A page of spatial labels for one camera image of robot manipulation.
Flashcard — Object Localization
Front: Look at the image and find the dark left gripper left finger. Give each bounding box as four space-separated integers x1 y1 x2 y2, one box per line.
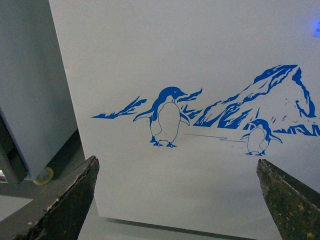
12 156 100 240

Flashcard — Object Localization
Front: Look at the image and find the grey cabinet panel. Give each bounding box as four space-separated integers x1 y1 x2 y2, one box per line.
0 0 77 179

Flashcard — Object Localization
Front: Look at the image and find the yellowish caster wheel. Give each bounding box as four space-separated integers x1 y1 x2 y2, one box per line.
32 166 54 186

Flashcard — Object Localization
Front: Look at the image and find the white chest freezer with penguins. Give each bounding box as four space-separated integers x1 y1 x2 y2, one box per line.
49 0 320 240

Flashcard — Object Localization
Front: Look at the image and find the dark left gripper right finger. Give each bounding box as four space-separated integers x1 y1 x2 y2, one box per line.
256 159 320 240

